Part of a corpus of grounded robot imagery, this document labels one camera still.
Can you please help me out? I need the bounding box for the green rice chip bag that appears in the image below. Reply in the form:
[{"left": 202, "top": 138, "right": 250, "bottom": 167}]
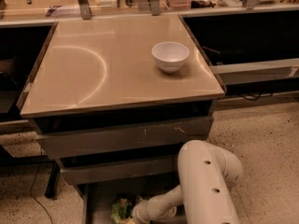
[{"left": 110, "top": 195, "right": 143, "bottom": 224}]

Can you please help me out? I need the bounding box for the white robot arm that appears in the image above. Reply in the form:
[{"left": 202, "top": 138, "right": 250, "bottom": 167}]
[{"left": 127, "top": 140, "right": 243, "bottom": 224}]

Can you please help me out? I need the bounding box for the open bottom grey drawer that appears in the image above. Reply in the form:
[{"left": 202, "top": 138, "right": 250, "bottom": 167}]
[{"left": 82, "top": 173, "right": 187, "bottom": 224}]

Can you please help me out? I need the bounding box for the middle grey drawer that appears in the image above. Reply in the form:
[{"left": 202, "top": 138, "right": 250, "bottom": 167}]
[{"left": 59, "top": 154, "right": 178, "bottom": 185}]

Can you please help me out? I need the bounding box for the top grey drawer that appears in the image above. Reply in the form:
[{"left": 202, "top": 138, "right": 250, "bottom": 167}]
[{"left": 36, "top": 116, "right": 213, "bottom": 159}]

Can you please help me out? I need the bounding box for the grey drawer cabinet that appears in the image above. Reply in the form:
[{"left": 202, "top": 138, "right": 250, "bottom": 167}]
[{"left": 16, "top": 13, "right": 227, "bottom": 224}]

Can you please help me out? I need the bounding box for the black table leg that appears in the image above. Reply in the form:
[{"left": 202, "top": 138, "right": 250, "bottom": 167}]
[{"left": 45, "top": 162, "right": 60, "bottom": 199}]

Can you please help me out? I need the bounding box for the white bowl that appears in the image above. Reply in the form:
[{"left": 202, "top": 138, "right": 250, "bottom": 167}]
[{"left": 151, "top": 42, "right": 190, "bottom": 73}]

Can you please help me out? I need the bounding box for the black floor cable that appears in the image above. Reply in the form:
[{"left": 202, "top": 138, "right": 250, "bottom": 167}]
[{"left": 29, "top": 147, "right": 54, "bottom": 224}]

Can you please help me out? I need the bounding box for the grey side shelf rail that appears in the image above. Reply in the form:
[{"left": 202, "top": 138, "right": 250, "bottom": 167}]
[{"left": 210, "top": 58, "right": 299, "bottom": 85}]

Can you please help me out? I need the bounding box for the left metal post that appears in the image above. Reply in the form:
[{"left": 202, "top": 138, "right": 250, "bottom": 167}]
[{"left": 78, "top": 0, "right": 92, "bottom": 20}]

